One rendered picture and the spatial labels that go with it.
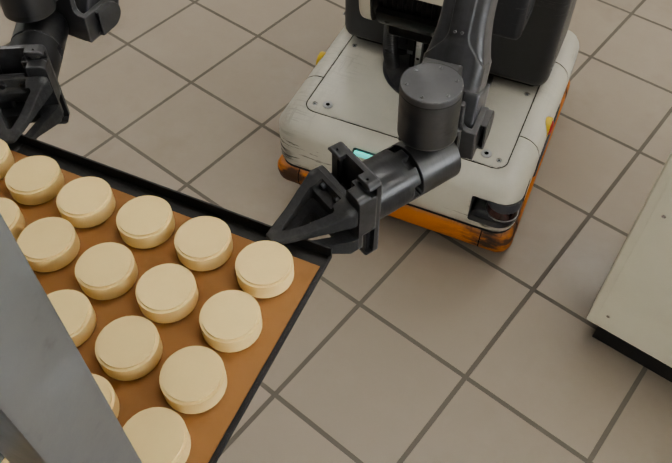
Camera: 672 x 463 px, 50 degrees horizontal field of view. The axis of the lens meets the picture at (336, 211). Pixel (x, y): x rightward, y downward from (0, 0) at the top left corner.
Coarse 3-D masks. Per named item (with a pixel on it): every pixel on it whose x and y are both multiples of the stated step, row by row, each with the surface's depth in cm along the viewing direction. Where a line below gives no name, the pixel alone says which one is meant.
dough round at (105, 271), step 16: (80, 256) 62; (96, 256) 62; (112, 256) 62; (128, 256) 62; (80, 272) 61; (96, 272) 61; (112, 272) 61; (128, 272) 61; (96, 288) 60; (112, 288) 60; (128, 288) 62
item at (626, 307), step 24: (648, 216) 131; (648, 240) 134; (624, 264) 142; (648, 264) 138; (624, 288) 146; (648, 288) 142; (600, 312) 155; (624, 312) 151; (648, 312) 146; (600, 336) 165; (624, 336) 156; (648, 336) 151; (648, 360) 160
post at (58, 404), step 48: (0, 240) 18; (0, 288) 19; (0, 336) 19; (48, 336) 21; (0, 384) 20; (48, 384) 22; (96, 384) 25; (0, 432) 23; (48, 432) 23; (96, 432) 26
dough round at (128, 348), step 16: (128, 320) 58; (144, 320) 58; (112, 336) 57; (128, 336) 57; (144, 336) 57; (96, 352) 57; (112, 352) 56; (128, 352) 56; (144, 352) 56; (160, 352) 58; (112, 368) 56; (128, 368) 56; (144, 368) 56
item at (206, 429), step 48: (0, 192) 69; (96, 240) 66; (240, 240) 66; (48, 288) 62; (240, 288) 62; (288, 288) 62; (96, 336) 59; (192, 336) 59; (144, 384) 57; (240, 384) 57; (192, 432) 54
